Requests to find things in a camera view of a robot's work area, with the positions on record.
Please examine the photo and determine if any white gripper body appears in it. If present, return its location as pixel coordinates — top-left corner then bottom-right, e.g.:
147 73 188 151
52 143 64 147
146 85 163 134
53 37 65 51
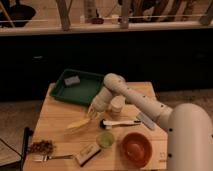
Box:
92 87 113 112

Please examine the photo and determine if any grey sponge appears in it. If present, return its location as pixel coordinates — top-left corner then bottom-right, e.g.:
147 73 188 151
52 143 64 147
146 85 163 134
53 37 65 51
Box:
64 76 80 86

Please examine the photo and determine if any brown nut pile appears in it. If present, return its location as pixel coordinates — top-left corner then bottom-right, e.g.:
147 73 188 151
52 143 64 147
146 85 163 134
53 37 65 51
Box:
28 140 54 155

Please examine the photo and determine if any yellow banana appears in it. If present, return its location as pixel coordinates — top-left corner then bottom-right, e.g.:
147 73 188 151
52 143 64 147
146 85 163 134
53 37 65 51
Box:
67 118 90 130

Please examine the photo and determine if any silver fork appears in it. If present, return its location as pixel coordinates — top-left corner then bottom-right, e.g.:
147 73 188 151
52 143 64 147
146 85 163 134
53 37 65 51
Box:
33 155 74 162

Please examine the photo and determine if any wooden block with dark edge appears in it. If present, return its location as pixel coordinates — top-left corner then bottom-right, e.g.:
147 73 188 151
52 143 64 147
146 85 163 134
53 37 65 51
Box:
75 143 101 167

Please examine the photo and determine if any orange bowl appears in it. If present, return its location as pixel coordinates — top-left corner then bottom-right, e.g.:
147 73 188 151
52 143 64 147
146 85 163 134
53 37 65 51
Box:
120 132 152 168

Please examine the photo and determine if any black and white brush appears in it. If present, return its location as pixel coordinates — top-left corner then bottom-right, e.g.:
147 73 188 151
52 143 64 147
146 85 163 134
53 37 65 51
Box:
99 119 141 129

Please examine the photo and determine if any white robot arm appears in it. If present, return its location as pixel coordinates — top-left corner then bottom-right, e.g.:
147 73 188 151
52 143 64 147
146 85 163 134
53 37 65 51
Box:
91 73 213 171

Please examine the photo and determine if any grey striped card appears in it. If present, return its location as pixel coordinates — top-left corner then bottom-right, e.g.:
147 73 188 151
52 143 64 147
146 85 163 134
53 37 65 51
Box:
136 112 155 131

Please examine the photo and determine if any white cylindrical cup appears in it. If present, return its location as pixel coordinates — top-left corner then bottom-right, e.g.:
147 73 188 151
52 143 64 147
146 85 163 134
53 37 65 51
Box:
110 95 125 116

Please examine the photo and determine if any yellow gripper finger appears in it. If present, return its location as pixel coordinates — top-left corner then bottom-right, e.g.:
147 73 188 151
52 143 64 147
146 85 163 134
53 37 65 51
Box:
87 106 94 117
95 112 103 119

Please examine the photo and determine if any green round lid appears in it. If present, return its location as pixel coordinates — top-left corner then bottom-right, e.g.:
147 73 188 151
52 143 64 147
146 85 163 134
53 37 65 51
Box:
96 132 115 148

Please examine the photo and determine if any green plastic tray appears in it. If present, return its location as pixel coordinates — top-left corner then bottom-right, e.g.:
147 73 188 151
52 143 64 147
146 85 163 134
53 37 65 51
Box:
50 69 104 106

